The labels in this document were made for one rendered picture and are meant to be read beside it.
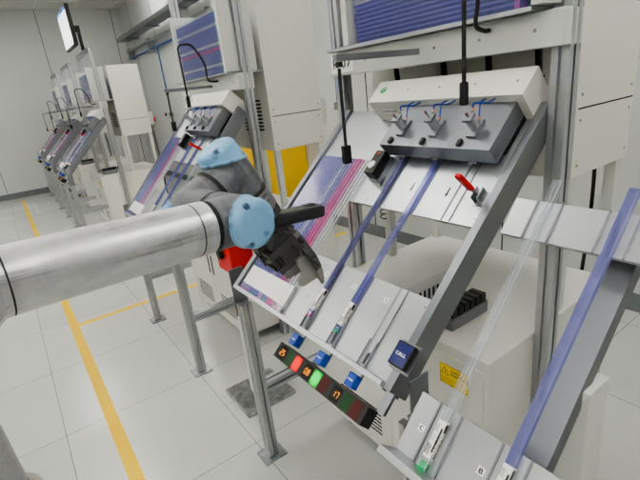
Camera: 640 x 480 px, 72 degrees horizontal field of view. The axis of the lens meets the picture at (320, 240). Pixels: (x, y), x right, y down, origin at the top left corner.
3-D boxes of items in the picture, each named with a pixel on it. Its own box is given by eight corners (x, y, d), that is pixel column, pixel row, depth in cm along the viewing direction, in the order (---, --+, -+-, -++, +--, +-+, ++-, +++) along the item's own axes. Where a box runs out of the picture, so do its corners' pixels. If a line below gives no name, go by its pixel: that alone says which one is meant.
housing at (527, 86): (543, 136, 101) (522, 93, 93) (391, 132, 140) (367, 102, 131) (558, 110, 103) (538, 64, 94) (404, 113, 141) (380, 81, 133)
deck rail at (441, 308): (405, 401, 88) (389, 391, 84) (398, 396, 90) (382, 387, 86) (558, 120, 100) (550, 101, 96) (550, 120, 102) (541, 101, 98)
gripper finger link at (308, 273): (308, 298, 93) (282, 268, 89) (326, 278, 95) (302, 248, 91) (315, 302, 90) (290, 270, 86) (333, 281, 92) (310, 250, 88)
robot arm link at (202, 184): (176, 221, 64) (226, 173, 69) (143, 212, 72) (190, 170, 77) (207, 257, 69) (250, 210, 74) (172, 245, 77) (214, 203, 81)
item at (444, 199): (484, 239, 96) (474, 227, 93) (310, 198, 148) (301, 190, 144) (549, 119, 101) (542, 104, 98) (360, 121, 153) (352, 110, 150)
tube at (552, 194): (427, 472, 66) (423, 471, 66) (420, 467, 68) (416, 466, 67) (564, 184, 72) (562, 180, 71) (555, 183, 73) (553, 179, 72)
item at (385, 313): (394, 387, 88) (386, 382, 86) (245, 290, 140) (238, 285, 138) (439, 306, 91) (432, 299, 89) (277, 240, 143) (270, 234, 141)
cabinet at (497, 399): (484, 550, 125) (488, 365, 104) (333, 419, 180) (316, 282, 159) (592, 432, 159) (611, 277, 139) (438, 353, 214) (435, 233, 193)
